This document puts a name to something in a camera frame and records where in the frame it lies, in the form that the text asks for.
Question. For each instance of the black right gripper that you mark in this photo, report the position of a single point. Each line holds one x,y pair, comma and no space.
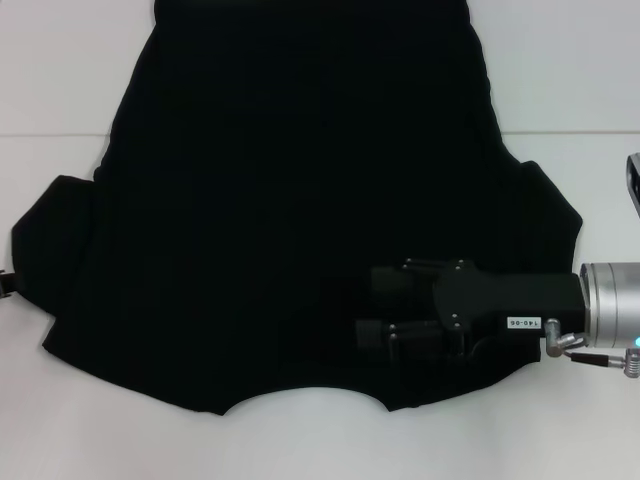
520,300

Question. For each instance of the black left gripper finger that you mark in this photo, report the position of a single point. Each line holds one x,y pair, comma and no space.
6,284

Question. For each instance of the black t-shirt with white print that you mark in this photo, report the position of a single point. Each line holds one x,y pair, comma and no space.
280,200

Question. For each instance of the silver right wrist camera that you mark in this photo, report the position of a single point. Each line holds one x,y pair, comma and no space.
635,185

